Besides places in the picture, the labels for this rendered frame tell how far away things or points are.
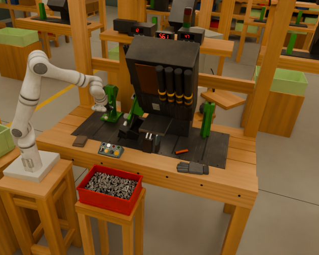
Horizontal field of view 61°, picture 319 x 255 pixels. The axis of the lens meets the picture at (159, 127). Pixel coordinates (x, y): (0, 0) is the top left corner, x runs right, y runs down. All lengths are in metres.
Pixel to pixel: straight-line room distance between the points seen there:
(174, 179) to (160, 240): 0.86
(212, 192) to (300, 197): 1.61
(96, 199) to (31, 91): 0.66
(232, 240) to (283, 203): 1.13
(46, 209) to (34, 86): 0.73
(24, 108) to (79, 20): 0.92
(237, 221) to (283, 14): 1.29
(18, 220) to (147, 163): 0.90
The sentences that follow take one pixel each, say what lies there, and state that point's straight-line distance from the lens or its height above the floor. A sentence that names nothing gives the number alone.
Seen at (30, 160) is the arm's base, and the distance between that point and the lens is 1.73.
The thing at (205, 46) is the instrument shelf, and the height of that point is 1.54.
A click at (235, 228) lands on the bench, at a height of 0.54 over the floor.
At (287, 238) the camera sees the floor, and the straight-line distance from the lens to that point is 2.77.
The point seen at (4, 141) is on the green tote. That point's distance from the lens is 2.13.
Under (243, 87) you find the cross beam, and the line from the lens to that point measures 2.08.
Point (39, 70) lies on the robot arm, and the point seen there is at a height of 1.54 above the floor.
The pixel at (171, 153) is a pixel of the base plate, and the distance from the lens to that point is 1.82.
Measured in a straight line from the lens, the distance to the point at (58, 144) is 1.95.
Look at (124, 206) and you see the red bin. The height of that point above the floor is 0.87.
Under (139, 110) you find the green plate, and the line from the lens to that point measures 1.78.
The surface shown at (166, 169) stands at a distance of 1.69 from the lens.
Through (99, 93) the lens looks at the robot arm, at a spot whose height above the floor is 1.37.
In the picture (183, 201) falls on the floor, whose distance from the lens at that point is 2.74.
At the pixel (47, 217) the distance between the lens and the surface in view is 1.83.
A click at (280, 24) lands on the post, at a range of 1.87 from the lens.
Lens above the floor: 2.02
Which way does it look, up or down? 33 degrees down
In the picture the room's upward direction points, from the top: 3 degrees clockwise
